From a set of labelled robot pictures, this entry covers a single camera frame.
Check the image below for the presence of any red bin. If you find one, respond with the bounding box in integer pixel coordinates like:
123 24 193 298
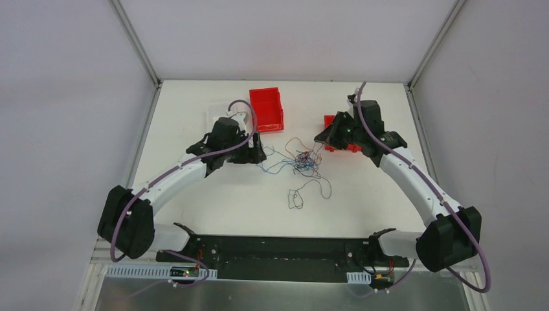
249 87 284 133
324 115 362 153

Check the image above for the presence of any coloured wire bundle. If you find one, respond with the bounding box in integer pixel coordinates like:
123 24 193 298
256 137 325 180

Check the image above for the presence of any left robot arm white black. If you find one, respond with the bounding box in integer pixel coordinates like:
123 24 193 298
97 117 266 262

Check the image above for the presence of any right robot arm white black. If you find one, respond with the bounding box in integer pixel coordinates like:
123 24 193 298
314 100 482 272

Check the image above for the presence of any clear plastic bin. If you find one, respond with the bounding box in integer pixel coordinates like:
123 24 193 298
205 101 238 130

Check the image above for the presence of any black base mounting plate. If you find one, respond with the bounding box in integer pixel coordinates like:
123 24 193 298
181 235 409 282

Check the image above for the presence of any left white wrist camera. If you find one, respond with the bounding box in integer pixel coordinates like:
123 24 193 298
227 111 251 128

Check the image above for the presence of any black wire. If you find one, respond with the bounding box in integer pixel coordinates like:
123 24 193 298
287 178 333 211

